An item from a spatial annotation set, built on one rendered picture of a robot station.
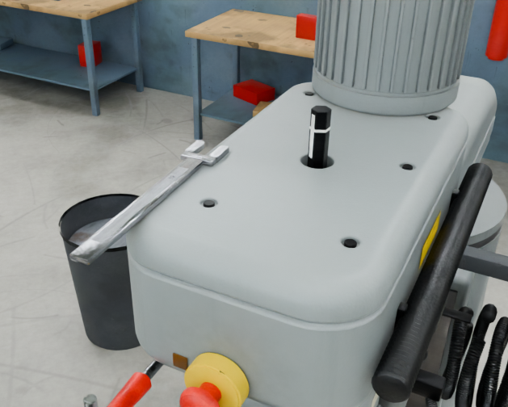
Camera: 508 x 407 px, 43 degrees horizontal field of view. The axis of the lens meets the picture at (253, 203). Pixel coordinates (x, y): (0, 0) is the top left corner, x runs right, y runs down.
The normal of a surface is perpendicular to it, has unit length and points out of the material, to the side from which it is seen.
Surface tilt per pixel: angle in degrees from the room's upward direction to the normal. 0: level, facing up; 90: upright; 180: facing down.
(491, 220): 0
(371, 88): 90
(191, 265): 63
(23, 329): 0
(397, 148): 0
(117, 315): 94
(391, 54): 90
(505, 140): 90
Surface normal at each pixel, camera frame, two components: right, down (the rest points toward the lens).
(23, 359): 0.02, -0.86
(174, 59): -0.44, 0.45
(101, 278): -0.13, 0.56
